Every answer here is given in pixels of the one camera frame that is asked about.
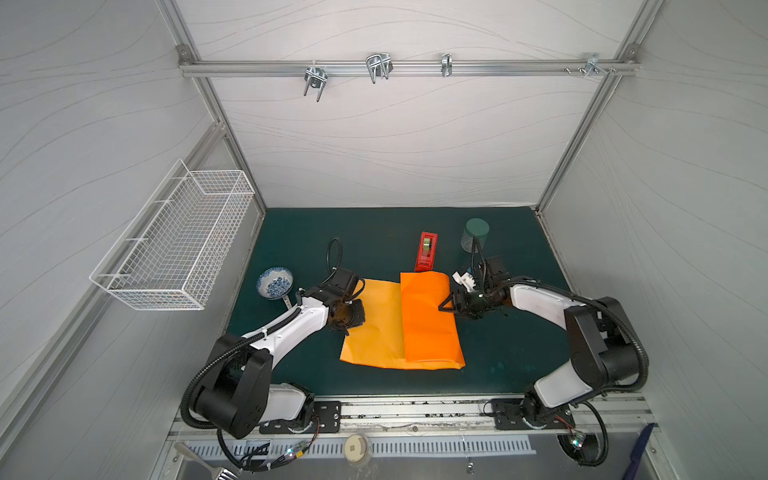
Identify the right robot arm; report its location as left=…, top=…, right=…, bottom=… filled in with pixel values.
left=438, top=257, right=650, bottom=429

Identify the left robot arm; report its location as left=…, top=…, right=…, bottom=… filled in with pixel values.
left=179, top=267, right=366, bottom=439

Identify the red tape dispenser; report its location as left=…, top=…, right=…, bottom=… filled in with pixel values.
left=414, top=231, right=438, bottom=272

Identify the green table mat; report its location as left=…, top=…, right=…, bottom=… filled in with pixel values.
left=228, top=207, right=569, bottom=396

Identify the glass jar green lid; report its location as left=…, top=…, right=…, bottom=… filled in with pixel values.
left=460, top=217, right=490, bottom=253

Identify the blue white ceramic spoon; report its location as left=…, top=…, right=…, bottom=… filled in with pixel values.
left=256, top=266, right=294, bottom=310

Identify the round white puck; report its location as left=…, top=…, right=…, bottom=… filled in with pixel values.
left=343, top=433, right=372, bottom=468

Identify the metal U-bolt clamp left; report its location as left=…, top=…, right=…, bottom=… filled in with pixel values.
left=303, top=66, right=328, bottom=102

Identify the metal u-bolt clamp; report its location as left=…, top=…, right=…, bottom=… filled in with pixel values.
left=303, top=66, right=328, bottom=102
left=365, top=52, right=393, bottom=84

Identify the metal U-bolt clamp middle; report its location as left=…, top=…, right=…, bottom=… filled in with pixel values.
left=365, top=52, right=393, bottom=84

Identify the small metal hook clamp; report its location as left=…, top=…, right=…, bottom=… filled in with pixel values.
left=441, top=53, right=453, bottom=78

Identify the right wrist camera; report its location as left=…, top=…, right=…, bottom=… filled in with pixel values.
left=452, top=272, right=477, bottom=293

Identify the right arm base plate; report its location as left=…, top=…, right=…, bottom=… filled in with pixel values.
left=481, top=396, right=575, bottom=431

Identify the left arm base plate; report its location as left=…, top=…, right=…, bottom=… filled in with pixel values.
left=258, top=401, right=342, bottom=435

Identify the white slotted cable duct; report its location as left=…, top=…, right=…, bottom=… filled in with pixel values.
left=185, top=435, right=537, bottom=461

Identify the white wire basket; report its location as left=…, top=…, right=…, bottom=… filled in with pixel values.
left=89, top=159, right=255, bottom=311

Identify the blue handled tool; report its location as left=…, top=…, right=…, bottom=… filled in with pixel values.
left=622, top=423, right=657, bottom=480

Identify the metal bracket clamp right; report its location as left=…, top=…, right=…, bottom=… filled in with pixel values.
left=564, top=53, right=619, bottom=78

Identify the aluminium crossbar rail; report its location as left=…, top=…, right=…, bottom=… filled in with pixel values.
left=180, top=57, right=641, bottom=78

